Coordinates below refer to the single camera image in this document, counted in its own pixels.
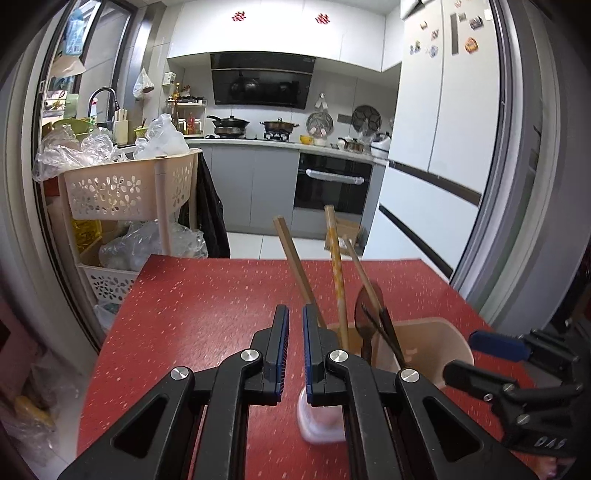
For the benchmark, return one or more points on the beige chopstick caddy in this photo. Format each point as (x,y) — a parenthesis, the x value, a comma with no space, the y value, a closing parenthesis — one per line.
(121,131)

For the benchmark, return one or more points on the cardboard box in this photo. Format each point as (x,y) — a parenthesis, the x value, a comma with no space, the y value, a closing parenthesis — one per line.
(351,230)

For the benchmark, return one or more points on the group of fridge magnets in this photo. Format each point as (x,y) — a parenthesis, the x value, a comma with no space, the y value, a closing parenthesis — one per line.
(434,46)

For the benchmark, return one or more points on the black hanging garment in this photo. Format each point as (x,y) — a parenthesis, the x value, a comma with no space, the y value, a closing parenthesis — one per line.
(210,207)

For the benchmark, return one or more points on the plain wooden chopstick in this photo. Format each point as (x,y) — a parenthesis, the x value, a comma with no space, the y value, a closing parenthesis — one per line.
(360,267)
(293,258)

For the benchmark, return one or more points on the green plastic basket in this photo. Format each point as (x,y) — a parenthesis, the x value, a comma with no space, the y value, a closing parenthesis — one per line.
(141,135)

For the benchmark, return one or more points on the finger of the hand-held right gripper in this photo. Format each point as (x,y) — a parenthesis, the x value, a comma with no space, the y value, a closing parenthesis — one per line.
(496,344)
(475,376)

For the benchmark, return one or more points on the yellow oil bottle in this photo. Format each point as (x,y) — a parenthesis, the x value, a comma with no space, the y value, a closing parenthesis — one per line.
(87,235)

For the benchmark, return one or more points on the blue packet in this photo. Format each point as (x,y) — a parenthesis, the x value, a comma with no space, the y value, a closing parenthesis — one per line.
(76,32)

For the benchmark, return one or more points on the beige plastic utensil holder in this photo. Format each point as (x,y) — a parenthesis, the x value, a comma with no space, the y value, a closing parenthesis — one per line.
(431,344)

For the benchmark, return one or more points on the white hanging plastic bag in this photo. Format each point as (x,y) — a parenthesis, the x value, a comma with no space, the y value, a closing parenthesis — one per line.
(143,83)

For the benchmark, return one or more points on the red paper decal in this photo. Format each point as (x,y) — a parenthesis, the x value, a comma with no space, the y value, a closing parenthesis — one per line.
(238,16)
(319,18)

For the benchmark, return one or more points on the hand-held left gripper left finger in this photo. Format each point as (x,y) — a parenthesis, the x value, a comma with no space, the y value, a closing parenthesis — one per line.
(282,355)

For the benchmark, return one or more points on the white refrigerator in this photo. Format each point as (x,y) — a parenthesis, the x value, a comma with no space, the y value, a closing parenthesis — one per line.
(438,115)

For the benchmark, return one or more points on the white spice rack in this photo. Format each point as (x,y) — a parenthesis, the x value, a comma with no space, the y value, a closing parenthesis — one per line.
(189,115)

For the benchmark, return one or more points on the black built-in oven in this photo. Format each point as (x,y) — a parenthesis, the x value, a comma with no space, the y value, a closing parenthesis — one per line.
(330,194)

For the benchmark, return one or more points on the dark kitchen faucet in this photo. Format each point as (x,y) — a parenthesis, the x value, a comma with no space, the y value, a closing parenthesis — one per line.
(104,92)

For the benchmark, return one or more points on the black spoon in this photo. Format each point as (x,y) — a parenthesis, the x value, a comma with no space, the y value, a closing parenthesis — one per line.
(367,302)

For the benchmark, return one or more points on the grey sliding door frame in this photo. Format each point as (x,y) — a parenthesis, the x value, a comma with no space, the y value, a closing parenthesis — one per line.
(517,138)

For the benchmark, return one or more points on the round dark divided tray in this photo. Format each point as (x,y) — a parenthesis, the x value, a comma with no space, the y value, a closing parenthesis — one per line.
(367,117)

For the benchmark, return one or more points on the clear crumpled plastic bag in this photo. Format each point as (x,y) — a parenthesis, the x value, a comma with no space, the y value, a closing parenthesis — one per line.
(69,152)

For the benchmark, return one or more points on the round silver steamer rack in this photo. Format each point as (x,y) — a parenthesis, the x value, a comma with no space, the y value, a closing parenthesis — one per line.
(319,123)

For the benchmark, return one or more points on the grey base cabinets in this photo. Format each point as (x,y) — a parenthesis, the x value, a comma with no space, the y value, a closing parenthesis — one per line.
(258,189)

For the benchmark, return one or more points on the white upper cabinets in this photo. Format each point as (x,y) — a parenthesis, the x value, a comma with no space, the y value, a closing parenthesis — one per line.
(277,27)

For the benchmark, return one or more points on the beige tiered storage cart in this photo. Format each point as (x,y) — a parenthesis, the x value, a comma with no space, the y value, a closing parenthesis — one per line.
(120,189)

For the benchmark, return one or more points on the black wok with lid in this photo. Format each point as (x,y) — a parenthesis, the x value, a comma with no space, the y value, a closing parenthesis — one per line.
(228,124)

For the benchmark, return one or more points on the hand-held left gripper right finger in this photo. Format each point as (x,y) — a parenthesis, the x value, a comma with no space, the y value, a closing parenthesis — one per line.
(308,355)

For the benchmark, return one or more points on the yellow bowl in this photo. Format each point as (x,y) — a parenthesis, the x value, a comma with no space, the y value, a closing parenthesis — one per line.
(307,139)

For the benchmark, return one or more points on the white crumpled plastic bag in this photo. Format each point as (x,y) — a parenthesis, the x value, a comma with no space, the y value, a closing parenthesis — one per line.
(161,138)

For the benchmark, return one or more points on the patterned wooden chopstick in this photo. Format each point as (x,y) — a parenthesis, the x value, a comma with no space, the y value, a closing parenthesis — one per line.
(336,258)

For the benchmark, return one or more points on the steel saucepan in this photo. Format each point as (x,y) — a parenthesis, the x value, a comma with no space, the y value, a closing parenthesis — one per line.
(352,145)

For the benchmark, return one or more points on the black range hood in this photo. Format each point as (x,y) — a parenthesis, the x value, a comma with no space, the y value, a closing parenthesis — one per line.
(261,81)

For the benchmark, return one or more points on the white rice cooker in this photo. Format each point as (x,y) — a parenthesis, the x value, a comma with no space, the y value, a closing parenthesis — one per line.
(381,146)

